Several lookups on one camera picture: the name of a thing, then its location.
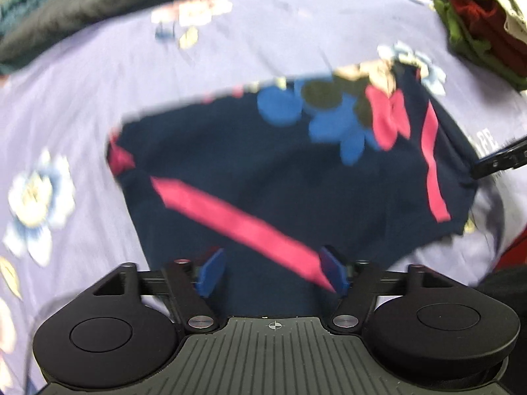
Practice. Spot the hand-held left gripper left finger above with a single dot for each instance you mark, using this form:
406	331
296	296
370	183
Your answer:
212	272

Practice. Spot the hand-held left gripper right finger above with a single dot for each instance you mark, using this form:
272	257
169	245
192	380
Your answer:
334	272

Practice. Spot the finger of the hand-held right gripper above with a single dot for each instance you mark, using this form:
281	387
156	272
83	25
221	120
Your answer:
503	158

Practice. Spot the navy cartoon print shirt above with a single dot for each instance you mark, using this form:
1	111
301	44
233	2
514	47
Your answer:
247	164

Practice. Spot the pile of colourful clothes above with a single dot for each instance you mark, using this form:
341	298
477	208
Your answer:
486	20

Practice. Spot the red cloth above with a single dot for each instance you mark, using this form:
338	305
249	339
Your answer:
514	255

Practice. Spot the green garment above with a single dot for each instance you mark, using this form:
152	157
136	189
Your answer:
457	28

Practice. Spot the white garment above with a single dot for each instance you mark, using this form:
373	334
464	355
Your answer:
508	4

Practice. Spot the purple floral bedsheet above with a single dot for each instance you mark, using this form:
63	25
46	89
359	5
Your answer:
103	70

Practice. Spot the dark grey blanket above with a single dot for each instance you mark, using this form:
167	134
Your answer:
82	4

